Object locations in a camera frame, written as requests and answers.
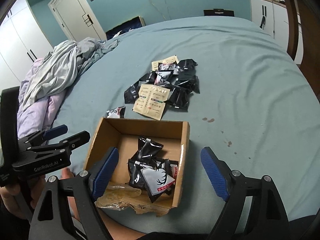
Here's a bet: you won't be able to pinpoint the black white snack packet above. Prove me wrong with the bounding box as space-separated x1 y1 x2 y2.
104 106 126 119

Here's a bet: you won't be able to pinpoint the large beige snack packet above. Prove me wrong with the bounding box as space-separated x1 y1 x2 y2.
132 84 170 120

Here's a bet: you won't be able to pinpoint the black packets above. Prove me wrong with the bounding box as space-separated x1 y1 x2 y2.
127 137 178 203

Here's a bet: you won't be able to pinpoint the small beige snack packet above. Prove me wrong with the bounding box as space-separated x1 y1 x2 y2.
151 55 179 71

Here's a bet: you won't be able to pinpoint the person's left hand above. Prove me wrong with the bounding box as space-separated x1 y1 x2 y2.
0 167 75 221

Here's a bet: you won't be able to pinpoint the lilac duvet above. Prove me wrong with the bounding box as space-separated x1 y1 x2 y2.
17 58 66 139

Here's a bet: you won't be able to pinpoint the clear plastic wrap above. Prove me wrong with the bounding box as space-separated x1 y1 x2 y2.
95 182 171 217

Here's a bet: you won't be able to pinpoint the brown cardboard box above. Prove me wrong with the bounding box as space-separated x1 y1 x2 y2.
84 118 190 216

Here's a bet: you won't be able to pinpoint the grey crumpled blanket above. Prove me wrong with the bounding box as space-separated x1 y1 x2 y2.
20 37 118 111

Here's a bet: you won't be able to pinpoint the white wardrobe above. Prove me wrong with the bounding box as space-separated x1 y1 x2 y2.
0 0 53 90

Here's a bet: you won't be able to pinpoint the white door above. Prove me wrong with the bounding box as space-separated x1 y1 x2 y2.
48 0 106 42

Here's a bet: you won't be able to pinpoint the dark blue framed picture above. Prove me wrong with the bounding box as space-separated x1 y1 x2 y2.
106 16 145 40

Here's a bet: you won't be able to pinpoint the white cabinet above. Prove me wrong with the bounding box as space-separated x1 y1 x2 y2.
250 0 289 49

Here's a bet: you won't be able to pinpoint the black box behind bed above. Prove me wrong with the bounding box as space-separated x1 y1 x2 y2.
203 9 234 17

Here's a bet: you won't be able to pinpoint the brown wooden chair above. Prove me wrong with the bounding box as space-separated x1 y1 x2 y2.
285 0 319 97

